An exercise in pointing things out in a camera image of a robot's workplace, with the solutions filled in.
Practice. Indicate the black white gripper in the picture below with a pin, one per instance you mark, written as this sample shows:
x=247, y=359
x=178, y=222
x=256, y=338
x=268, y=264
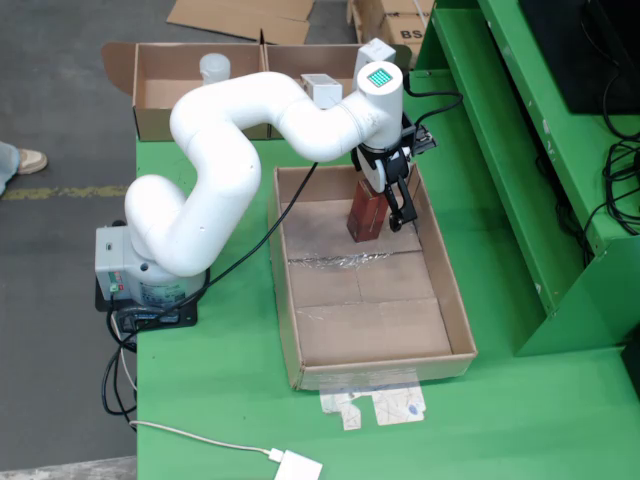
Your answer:
x=382, y=170

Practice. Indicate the red-brown carton box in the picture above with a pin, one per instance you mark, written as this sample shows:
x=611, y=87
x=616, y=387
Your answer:
x=367, y=220

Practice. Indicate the grey robot base box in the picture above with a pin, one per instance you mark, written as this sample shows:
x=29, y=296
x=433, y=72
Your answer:
x=107, y=260

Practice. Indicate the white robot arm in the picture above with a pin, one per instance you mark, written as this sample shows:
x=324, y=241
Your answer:
x=215, y=130

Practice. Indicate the cardboard tray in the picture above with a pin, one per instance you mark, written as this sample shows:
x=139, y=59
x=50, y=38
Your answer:
x=375, y=330

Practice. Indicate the small white carton box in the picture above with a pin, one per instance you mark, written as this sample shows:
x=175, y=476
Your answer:
x=322, y=90

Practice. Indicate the tall white carton box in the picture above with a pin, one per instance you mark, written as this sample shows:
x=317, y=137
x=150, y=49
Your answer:
x=377, y=50

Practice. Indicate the flat open cardboard box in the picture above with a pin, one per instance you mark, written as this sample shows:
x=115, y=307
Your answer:
x=240, y=15

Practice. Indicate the open cardboard box with flap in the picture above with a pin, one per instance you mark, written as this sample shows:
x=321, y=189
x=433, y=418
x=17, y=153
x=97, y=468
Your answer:
x=155, y=115

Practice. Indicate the green metal shelf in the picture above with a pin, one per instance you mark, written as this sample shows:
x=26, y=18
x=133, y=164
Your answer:
x=500, y=150

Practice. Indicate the white plastic bottle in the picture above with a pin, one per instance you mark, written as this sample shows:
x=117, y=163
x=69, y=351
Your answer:
x=215, y=67

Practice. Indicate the black monitor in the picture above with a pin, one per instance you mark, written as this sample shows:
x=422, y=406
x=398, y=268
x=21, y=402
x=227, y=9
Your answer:
x=575, y=50

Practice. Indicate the white adapter block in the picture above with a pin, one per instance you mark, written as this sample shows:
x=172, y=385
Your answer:
x=300, y=470

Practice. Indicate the beige sneaker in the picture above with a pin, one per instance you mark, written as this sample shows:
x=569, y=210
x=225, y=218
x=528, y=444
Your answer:
x=30, y=161

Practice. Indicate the blue jeans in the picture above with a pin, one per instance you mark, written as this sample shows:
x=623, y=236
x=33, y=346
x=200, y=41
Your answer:
x=6, y=165

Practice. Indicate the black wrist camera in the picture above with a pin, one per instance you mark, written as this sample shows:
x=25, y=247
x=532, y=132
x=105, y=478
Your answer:
x=425, y=139

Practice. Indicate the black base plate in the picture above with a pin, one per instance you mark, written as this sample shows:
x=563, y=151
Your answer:
x=186, y=318

